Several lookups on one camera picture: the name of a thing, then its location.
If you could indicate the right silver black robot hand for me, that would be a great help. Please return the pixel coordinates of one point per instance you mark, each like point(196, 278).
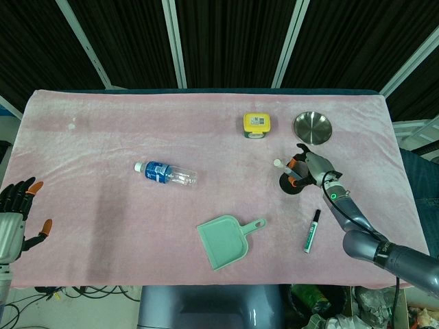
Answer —
point(315, 166)

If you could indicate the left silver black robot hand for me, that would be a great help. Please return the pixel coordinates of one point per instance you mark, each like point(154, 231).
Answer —
point(13, 222)

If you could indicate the clear test tube white cap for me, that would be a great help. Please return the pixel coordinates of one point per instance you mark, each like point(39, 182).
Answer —
point(278, 162)

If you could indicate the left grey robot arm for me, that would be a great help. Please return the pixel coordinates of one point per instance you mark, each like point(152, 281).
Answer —
point(4, 284)

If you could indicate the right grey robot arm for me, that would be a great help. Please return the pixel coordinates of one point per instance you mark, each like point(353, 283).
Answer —
point(363, 236)

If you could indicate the black mesh pen holder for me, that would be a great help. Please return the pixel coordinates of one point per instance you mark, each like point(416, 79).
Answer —
point(287, 188)

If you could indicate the round stainless steel dish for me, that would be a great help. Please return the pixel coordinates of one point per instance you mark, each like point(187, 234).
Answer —
point(312, 127)

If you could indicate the green marker with black cap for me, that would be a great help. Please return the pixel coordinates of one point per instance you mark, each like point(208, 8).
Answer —
point(311, 234)

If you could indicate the green tub with yellow lid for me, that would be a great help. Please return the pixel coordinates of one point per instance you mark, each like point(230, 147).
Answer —
point(256, 121)

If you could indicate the blue denim fabric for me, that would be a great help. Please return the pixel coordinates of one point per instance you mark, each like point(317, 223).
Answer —
point(420, 181)

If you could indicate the white metal rack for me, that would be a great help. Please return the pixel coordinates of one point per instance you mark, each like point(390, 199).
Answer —
point(416, 132)

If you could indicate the mint green plastic dustpan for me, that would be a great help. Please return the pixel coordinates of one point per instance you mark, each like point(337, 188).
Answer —
point(224, 243)

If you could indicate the pink plush table cloth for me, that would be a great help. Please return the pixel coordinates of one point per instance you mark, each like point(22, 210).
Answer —
point(137, 222)

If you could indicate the green plastic wrapper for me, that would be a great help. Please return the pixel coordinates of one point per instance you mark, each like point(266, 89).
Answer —
point(308, 296)

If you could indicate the crumpled grey plastic bag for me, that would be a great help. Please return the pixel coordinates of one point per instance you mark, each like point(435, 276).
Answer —
point(374, 303)

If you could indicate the clear bottle with blue label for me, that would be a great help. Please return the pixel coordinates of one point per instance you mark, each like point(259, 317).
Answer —
point(157, 172)

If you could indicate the grey robot torso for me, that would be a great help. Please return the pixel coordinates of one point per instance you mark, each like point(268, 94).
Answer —
point(205, 308)

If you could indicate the white metal frame post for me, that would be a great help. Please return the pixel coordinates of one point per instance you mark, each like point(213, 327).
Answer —
point(175, 41)
point(84, 41)
point(10, 106)
point(289, 41)
point(411, 63)

